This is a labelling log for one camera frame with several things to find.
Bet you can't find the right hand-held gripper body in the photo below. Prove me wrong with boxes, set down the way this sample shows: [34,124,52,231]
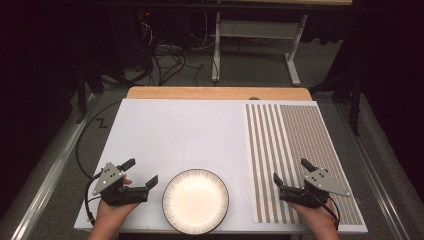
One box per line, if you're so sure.
[279,168,351,210]

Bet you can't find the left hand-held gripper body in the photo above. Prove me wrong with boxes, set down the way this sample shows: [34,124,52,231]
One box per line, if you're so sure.
[92,162,150,207]

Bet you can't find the white plate with dark rim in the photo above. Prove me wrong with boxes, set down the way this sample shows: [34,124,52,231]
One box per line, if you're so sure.
[161,168,231,236]

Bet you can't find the person's left hand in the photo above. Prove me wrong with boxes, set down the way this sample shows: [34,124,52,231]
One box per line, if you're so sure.
[94,178,141,232]

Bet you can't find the person's right hand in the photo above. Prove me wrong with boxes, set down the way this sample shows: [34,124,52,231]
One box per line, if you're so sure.
[289,199,340,233]

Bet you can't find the striped brown white placemat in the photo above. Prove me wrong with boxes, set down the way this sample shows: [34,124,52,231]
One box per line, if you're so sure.
[245,103,365,225]

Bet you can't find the white board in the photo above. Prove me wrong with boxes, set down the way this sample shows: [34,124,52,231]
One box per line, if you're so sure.
[73,98,369,234]

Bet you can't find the dark metal stand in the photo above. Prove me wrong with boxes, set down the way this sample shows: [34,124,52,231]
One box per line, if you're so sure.
[74,62,105,125]
[309,70,365,137]

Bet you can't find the wooden table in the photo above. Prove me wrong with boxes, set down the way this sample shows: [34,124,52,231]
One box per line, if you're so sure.
[126,86,313,102]

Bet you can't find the dark computer case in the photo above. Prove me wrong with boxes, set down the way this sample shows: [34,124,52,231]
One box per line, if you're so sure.
[109,9,158,69]

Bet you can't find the left hand-held gripper black cable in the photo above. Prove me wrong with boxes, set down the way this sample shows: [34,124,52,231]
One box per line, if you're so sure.
[83,171,103,226]

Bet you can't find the hand-held gripper black cable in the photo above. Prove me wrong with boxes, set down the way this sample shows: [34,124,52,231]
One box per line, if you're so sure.
[318,193,342,232]
[83,171,103,226]

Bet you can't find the right hand-held gripper black cable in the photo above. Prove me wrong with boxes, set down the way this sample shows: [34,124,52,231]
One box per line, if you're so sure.
[318,193,342,232]

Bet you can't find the black floor cable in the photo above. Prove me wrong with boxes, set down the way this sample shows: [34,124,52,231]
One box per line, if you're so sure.
[75,100,123,180]

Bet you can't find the aluminium floor rail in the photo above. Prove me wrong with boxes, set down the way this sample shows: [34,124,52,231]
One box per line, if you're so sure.
[334,101,416,240]
[9,94,98,240]

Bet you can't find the tangle of floor cables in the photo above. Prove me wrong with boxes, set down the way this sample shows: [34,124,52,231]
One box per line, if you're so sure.
[133,19,206,87]

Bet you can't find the white metal desk frame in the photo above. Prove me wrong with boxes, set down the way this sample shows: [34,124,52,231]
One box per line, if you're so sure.
[211,11,309,87]

